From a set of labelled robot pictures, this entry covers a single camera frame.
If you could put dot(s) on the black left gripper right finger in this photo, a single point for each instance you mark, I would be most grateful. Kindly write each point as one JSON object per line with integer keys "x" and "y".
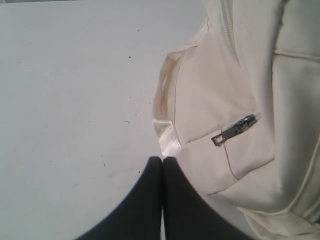
{"x": 186, "y": 215}

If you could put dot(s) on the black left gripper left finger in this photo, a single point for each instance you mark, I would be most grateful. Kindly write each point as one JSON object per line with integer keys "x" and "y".
{"x": 139, "y": 215}

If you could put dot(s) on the cream fabric duffel bag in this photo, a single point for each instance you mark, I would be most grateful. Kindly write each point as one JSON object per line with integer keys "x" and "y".
{"x": 239, "y": 108}

